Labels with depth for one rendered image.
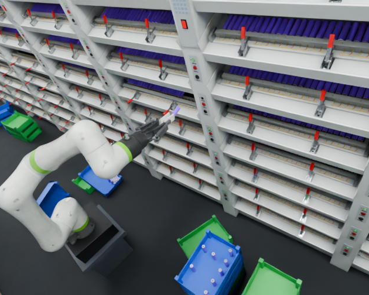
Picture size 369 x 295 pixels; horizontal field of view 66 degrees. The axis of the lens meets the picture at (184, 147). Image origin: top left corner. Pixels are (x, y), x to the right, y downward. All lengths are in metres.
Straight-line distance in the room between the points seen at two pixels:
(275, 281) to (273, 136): 0.70
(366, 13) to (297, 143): 0.55
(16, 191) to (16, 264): 1.33
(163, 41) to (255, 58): 0.42
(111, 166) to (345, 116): 0.80
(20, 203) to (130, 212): 1.09
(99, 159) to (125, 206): 1.31
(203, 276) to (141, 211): 0.87
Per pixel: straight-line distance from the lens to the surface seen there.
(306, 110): 1.07
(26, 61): 2.73
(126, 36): 1.39
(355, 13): 0.84
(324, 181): 1.33
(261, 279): 1.53
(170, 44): 1.20
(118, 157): 1.05
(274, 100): 1.10
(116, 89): 1.74
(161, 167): 2.22
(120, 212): 2.31
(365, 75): 0.92
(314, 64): 0.95
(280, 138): 1.22
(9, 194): 1.33
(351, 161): 1.18
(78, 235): 1.84
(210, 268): 1.57
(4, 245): 2.77
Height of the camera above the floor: 1.79
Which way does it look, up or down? 46 degrees down
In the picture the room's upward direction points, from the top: 19 degrees counter-clockwise
